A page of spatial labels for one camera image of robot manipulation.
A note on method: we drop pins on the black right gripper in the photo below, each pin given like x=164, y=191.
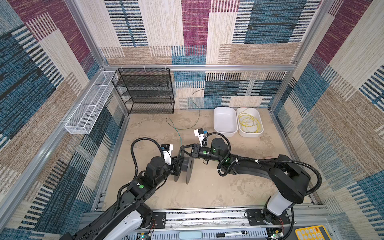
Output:
x=195, y=150

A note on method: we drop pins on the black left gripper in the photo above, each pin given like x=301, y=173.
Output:
x=176, y=168

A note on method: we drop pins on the black perforated cable spool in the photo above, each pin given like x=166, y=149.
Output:
x=187, y=167

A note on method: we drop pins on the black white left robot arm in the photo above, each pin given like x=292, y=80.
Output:
x=130, y=212

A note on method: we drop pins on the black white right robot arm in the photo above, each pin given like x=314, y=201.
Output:
x=294, y=179

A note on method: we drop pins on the white plastic tub left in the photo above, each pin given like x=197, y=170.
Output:
x=225, y=121

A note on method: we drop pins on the white plastic tub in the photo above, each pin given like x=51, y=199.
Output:
x=249, y=122
x=225, y=121

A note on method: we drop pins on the white plastic tub right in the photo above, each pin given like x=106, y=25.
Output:
x=249, y=122

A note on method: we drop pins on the light blue label plate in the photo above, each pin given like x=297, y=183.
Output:
x=190, y=235

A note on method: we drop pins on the black marker pen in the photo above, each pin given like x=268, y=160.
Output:
x=231, y=234

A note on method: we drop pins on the yellow keypad pendant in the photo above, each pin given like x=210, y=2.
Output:
x=312, y=233

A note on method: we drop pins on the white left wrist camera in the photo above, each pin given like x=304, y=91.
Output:
x=167, y=150

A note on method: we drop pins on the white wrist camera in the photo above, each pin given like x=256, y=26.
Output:
x=167, y=150
x=202, y=136

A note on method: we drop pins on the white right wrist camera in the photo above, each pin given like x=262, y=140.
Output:
x=202, y=136

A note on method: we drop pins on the black wire mesh shelf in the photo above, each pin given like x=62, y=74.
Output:
x=145, y=91

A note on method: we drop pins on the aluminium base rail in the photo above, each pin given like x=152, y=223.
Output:
x=166, y=224

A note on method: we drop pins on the white wire mesh basket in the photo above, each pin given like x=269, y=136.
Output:
x=86, y=114

